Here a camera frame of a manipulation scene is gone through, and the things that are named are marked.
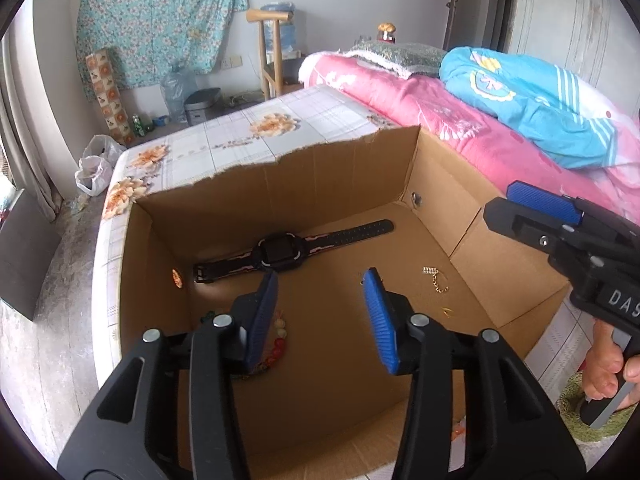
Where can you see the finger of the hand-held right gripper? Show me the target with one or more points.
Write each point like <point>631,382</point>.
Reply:
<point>520,225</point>
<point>542,201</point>

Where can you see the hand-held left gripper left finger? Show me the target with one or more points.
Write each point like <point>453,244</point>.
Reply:
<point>262,320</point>

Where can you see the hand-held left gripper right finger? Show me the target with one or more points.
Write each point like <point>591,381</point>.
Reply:
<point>380,320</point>

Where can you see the brown cardboard box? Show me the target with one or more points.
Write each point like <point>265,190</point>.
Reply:
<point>325,200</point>

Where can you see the person's right forearm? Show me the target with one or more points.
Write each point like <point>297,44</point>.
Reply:
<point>570,410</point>

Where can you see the person's right hand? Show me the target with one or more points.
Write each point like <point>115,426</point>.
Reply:
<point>602,365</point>

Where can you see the black wrist watch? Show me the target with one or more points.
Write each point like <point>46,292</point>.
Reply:
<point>280,255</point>

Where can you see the blue cartoon quilt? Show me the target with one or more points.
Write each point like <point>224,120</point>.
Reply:
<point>540,105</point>

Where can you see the pink bed sheet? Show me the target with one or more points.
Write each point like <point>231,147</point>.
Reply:
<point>450,115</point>

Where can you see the white wardrobe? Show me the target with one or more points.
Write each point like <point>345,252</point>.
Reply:
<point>575,25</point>

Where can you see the green patterned pillow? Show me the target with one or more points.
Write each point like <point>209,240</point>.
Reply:
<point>400,57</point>

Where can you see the brown wooden door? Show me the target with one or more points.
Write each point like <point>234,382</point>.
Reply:
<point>452,5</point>

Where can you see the grey rice cooker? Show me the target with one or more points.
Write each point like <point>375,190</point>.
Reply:
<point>200,107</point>

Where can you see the white plastic bag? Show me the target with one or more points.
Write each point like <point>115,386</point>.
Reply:
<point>97,170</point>

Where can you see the green glass bottle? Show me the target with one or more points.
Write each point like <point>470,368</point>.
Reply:
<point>137,125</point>

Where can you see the dark grey panel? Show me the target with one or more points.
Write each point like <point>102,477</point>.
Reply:
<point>25,260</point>

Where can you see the wooden chair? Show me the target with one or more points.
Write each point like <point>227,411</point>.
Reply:
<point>267,60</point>

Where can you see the patterned roll tube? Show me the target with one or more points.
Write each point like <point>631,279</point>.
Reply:
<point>107,95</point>

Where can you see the blue water bottle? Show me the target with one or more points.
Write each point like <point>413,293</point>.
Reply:
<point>282,35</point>

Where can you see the beige curtain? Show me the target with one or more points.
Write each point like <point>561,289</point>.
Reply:
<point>25,135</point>

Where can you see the white wall socket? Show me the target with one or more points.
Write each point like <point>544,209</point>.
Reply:
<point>231,61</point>

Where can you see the teal floral wall cloth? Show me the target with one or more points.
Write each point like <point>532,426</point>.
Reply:
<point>160,20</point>

